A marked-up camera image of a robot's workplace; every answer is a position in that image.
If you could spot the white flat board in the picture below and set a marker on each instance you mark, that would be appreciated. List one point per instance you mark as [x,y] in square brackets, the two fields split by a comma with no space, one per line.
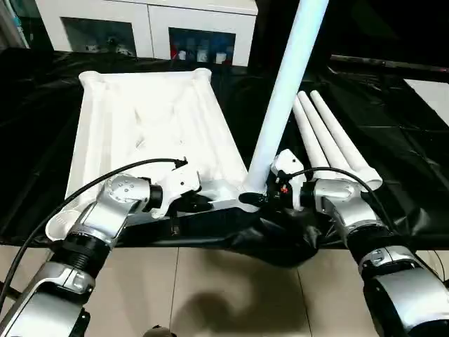
[431,96]

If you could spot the white plastic table top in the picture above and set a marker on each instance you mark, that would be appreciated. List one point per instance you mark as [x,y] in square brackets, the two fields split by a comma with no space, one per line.
[133,105]

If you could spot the black metal rod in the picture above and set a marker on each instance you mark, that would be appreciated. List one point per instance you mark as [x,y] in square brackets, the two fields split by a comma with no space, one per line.
[386,63]

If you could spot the black work mat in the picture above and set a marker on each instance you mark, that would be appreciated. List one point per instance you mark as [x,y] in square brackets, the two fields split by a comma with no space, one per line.
[403,158]

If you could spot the black case with yellow label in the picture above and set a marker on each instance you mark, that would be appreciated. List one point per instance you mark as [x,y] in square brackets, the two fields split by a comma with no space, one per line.
[270,31]

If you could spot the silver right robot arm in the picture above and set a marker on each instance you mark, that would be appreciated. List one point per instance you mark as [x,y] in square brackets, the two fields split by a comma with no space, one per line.
[354,210]

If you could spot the white mug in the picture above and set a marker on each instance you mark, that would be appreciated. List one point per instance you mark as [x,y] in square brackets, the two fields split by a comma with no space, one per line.
[220,57]
[181,54]

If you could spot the white cabinet with glass doors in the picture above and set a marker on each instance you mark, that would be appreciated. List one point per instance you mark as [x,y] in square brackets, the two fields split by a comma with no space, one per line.
[151,17]

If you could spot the white plastic table leg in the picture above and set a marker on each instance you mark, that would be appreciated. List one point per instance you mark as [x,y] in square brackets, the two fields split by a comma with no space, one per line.
[287,87]
[340,133]
[321,130]
[308,140]

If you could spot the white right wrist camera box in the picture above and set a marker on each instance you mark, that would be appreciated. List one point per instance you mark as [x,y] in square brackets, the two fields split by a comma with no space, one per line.
[287,163]

